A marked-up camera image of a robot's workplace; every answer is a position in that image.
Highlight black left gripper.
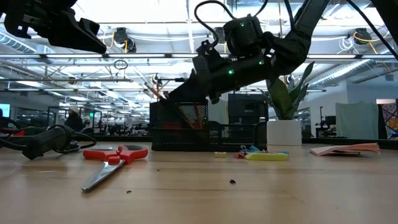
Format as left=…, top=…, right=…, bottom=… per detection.
left=0, top=0, right=107, bottom=54

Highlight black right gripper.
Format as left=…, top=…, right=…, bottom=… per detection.
left=169, top=52, right=276, bottom=106

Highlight yellow highlighter marker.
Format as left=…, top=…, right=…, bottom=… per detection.
left=244, top=152, right=290, bottom=162

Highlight pink sticky note pad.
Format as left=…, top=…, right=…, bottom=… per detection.
left=310, top=142, right=381, bottom=157

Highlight black mesh desk organizer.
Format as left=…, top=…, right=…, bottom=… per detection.
left=149, top=98, right=269, bottom=152

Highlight black screen panel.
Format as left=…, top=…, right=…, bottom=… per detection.
left=228, top=93, right=269, bottom=126

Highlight grey metal crossbar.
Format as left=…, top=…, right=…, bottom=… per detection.
left=0, top=52, right=398, bottom=60

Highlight person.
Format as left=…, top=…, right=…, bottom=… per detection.
left=64, top=105, right=85, bottom=132
left=0, top=108, right=16, bottom=129

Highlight snake plant in white pot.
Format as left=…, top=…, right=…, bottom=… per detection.
left=260, top=61, right=316, bottom=147

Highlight black desk with monitor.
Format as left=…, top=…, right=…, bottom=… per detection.
left=315, top=106, right=337, bottom=139

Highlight green partition curtain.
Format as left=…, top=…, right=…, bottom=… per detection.
left=335, top=100, right=380, bottom=141

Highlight colourful patterned panel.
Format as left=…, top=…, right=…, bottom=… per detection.
left=377, top=98, right=398, bottom=140

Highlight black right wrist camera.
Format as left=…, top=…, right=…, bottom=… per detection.
left=195, top=39, right=225, bottom=67

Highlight black right camera cable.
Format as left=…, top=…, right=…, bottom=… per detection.
left=193, top=0, right=269, bottom=43

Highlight red handled scissors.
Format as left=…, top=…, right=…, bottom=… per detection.
left=81, top=144, right=149, bottom=192

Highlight black aluminium table frame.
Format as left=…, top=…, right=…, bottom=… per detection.
left=90, top=134, right=398, bottom=151

